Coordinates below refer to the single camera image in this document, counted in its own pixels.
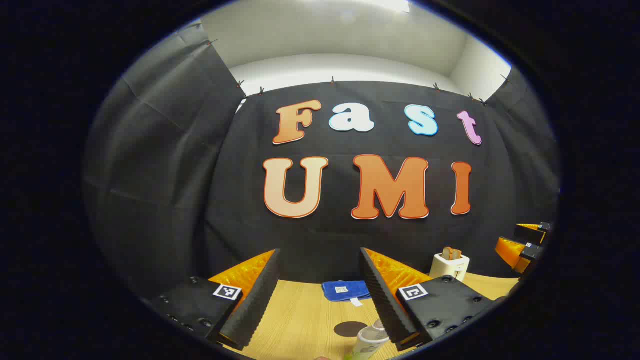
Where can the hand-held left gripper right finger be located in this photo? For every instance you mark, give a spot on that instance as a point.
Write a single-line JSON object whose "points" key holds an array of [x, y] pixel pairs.
{"points": [[382, 300]]}

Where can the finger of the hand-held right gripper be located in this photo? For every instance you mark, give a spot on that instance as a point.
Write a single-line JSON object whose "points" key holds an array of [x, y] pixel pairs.
{"points": [[532, 234], [515, 252]]}

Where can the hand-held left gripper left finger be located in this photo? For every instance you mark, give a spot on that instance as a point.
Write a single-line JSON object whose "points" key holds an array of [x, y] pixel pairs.
{"points": [[257, 305]]}

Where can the clear water bottle green label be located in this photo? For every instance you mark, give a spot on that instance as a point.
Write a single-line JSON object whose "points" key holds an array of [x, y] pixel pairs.
{"points": [[370, 342]]}

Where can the dark round coaster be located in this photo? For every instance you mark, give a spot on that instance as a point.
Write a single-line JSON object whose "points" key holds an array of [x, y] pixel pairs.
{"points": [[347, 329]]}

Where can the blue towel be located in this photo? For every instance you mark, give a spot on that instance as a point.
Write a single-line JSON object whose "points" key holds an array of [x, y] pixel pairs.
{"points": [[345, 290]]}

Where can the brown toast slice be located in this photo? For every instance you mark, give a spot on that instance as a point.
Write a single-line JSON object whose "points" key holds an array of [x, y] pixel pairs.
{"points": [[446, 253], [456, 254]]}

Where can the white toaster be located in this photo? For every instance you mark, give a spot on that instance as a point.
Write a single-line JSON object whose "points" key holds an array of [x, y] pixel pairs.
{"points": [[447, 269]]}

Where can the black backdrop cloth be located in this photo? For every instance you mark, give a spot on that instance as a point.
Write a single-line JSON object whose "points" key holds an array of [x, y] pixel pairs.
{"points": [[330, 235]]}

